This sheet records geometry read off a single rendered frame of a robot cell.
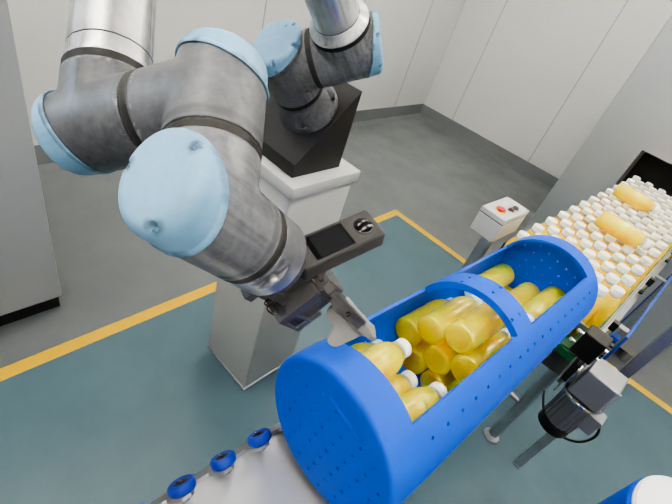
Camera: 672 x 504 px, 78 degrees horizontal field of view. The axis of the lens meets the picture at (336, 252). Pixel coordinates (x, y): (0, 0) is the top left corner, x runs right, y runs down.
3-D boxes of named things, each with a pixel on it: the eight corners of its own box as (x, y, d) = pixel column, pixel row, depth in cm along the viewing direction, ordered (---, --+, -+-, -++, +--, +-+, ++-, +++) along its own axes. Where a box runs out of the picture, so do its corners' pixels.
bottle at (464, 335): (480, 343, 81) (522, 311, 92) (453, 316, 84) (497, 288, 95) (461, 362, 85) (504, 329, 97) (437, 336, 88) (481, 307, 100)
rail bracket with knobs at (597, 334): (559, 348, 132) (580, 327, 125) (568, 339, 136) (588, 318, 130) (588, 371, 127) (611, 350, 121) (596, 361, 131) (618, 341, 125)
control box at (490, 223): (469, 227, 155) (482, 204, 149) (495, 216, 168) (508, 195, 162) (491, 243, 151) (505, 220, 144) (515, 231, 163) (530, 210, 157)
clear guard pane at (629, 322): (542, 413, 167) (625, 337, 138) (603, 339, 217) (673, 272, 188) (544, 414, 167) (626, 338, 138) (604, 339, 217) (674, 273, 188)
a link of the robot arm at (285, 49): (274, 71, 125) (246, 24, 110) (328, 58, 121) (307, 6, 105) (272, 113, 120) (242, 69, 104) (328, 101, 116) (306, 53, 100)
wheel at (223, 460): (214, 464, 69) (218, 475, 69) (237, 449, 72) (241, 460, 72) (204, 459, 73) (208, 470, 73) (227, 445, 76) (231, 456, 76)
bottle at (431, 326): (426, 309, 88) (471, 283, 100) (410, 326, 93) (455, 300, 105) (448, 336, 86) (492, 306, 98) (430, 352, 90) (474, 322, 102)
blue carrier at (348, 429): (258, 400, 82) (302, 322, 63) (481, 275, 138) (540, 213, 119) (343, 542, 71) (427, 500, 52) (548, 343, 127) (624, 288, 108)
